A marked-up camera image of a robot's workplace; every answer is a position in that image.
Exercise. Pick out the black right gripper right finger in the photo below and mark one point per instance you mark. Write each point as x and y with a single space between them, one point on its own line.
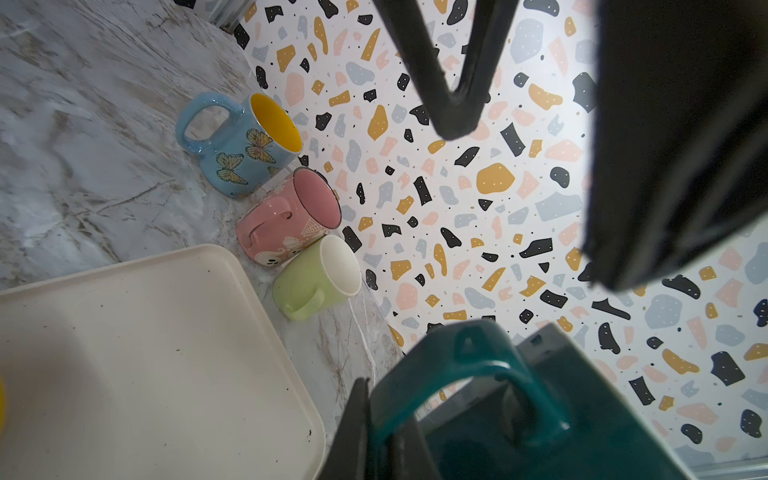
409 455

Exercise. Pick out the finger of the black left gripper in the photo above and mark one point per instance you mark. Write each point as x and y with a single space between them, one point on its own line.
680 134
454 113

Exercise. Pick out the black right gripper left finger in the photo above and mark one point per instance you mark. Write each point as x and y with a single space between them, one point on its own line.
348 455

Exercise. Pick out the dark green mug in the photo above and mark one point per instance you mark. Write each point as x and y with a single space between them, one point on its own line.
477 405

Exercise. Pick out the pink patterned mug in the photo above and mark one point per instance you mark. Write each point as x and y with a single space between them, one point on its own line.
292 216

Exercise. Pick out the light green mug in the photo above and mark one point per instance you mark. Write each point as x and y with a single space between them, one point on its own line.
322 276

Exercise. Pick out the blue butterfly mug yellow inside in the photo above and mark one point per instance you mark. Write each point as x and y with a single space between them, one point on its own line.
253 144

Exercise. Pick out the beige rectangular tray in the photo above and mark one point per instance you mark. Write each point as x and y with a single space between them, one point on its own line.
166 367

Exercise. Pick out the aluminium corner post left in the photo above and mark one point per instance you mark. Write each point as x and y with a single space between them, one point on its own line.
225 14

